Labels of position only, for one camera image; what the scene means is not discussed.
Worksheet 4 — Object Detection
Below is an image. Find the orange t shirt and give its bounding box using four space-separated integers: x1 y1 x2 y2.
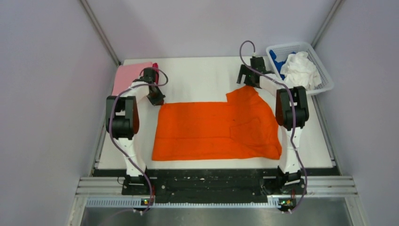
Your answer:
152 86 282 161

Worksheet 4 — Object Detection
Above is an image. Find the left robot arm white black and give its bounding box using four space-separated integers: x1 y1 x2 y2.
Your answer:
105 66 169 197

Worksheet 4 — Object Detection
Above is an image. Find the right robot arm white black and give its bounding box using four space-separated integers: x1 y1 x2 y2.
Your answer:
237 56 310 194

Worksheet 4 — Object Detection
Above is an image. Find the crimson folded t shirt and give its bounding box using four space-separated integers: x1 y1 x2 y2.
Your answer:
152 63 159 84

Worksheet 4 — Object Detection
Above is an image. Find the blue t shirt in basket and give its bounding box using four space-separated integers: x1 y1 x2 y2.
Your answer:
268 50 287 80

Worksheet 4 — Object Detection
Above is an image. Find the pink folded t shirt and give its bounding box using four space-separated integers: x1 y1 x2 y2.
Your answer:
112 62 153 96

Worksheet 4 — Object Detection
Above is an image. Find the white plastic basket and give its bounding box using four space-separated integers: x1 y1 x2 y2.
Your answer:
266 42 334 95

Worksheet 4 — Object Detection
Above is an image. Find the white crumpled t shirt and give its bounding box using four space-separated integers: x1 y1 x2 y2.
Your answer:
279 51 322 90

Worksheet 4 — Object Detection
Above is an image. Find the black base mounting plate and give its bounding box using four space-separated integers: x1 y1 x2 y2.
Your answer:
93 167 339 204

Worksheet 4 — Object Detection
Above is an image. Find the white slotted cable duct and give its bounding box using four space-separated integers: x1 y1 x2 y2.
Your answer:
86 197 293 209

